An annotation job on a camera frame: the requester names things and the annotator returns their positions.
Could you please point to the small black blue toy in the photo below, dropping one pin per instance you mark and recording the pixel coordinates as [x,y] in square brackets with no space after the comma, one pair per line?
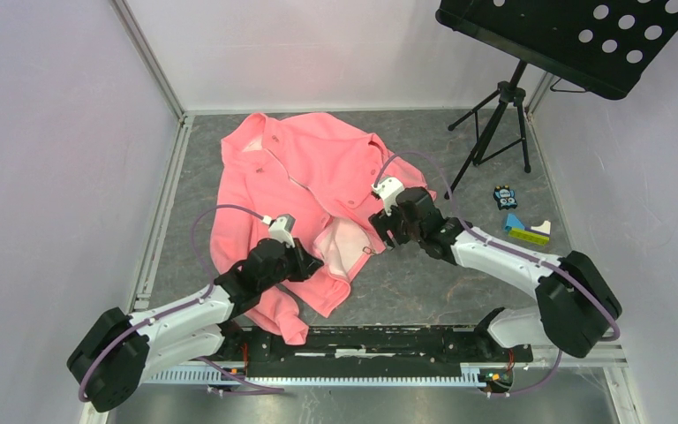
[505,197]

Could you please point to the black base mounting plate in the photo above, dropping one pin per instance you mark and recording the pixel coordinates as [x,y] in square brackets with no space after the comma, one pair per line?
[366,351]

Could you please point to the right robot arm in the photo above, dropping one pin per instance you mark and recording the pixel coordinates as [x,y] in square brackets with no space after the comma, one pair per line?
[575,307]

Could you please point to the white object behind arm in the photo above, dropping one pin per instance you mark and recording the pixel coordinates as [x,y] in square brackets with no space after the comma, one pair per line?
[544,228]

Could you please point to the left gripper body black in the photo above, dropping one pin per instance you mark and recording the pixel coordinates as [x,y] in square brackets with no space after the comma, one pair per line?
[292,266]

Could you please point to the pink zip-up jacket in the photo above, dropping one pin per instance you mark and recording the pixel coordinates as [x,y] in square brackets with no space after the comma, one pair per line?
[321,171]

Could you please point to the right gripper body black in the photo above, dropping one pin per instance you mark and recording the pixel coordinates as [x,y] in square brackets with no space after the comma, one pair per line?
[401,230]

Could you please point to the blue yellow small object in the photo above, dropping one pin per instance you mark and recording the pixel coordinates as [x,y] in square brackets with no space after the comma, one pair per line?
[516,229]

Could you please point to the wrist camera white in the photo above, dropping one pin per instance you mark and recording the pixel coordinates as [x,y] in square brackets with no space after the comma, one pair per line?
[387,191]
[279,228]

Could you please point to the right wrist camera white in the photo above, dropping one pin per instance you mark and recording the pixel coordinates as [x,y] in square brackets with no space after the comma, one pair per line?
[387,191]

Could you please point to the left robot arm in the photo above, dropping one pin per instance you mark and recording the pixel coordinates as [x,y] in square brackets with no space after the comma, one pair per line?
[120,351]

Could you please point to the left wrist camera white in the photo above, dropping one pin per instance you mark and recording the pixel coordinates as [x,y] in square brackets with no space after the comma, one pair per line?
[279,228]

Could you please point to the black music stand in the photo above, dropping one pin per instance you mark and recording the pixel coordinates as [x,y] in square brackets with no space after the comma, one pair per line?
[602,47]

